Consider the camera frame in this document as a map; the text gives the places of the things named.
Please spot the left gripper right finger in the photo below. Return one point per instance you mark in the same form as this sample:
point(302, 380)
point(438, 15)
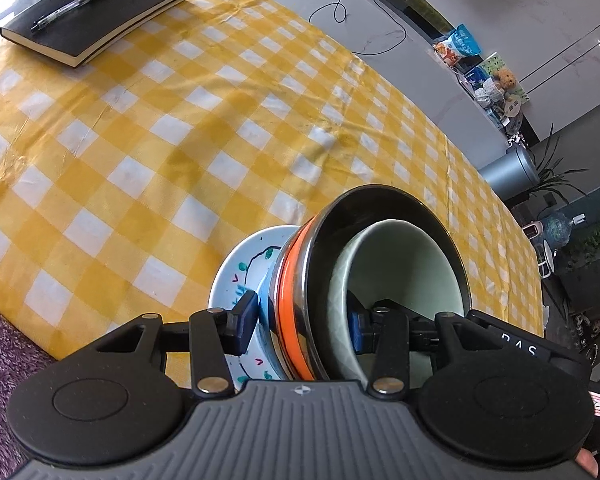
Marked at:
point(473, 392)

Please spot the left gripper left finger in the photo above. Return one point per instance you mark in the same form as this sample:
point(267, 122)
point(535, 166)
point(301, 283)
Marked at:
point(129, 391)

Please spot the white painted plate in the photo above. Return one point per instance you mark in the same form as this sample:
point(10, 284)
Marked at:
point(242, 271)

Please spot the orange steel bowl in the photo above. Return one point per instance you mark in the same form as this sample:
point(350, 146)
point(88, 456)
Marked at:
point(299, 287)

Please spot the green ceramic bowl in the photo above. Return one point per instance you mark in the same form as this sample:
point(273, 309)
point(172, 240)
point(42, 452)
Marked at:
point(391, 259)

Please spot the blue steel bowl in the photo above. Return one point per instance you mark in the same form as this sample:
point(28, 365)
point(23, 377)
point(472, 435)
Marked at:
point(266, 330)

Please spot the person right hand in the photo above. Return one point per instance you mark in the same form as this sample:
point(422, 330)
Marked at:
point(587, 461)

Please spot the water jug with pump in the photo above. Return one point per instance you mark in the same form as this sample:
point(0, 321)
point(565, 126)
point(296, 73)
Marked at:
point(557, 228)

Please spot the yellow checkered tablecloth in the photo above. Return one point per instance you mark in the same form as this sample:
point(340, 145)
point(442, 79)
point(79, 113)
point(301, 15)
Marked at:
point(125, 183)

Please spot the potted floor plant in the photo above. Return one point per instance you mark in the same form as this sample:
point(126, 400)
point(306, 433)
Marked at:
point(552, 179)

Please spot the grey metal trash bin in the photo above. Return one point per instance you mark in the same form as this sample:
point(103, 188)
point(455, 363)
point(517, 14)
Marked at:
point(512, 174)

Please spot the teddy bear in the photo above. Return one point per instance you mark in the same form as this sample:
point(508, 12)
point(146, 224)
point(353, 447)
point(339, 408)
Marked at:
point(498, 84)

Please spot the black notebook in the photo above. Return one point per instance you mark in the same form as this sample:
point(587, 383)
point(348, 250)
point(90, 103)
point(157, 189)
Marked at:
point(83, 33)

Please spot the blue snack bag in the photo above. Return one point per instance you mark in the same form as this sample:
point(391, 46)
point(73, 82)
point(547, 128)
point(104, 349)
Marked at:
point(457, 45)

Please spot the white tv console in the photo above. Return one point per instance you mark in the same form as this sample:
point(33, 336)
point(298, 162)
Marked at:
point(370, 30)

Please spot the black pen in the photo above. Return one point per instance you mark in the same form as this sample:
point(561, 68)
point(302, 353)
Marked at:
point(43, 22)

